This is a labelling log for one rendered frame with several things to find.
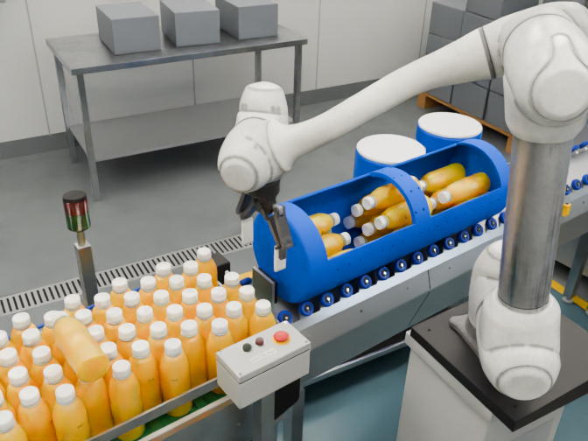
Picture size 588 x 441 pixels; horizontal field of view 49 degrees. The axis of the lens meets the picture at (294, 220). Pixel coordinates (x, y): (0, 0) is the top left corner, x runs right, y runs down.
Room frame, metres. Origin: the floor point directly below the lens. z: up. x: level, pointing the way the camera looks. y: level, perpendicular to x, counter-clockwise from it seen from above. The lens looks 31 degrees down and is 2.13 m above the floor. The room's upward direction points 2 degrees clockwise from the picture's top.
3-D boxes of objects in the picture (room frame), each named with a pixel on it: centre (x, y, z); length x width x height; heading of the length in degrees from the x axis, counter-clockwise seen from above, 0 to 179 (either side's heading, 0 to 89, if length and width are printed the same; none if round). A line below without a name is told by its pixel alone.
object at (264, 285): (1.49, 0.08, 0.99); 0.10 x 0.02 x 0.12; 38
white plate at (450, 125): (2.69, -0.67, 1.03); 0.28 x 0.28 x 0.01
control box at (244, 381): (1.14, 0.06, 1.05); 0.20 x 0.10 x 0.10; 128
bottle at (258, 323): (1.29, 0.07, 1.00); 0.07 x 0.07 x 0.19
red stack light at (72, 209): (1.54, 0.60, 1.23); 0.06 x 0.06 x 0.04
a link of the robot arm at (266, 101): (1.28, 0.07, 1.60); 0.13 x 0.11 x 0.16; 172
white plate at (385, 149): (2.42, -0.38, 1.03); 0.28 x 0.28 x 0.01
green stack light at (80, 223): (1.54, 0.60, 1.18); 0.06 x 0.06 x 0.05
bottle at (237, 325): (1.28, 0.14, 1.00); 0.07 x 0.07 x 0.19
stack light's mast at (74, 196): (1.54, 0.60, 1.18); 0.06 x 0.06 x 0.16
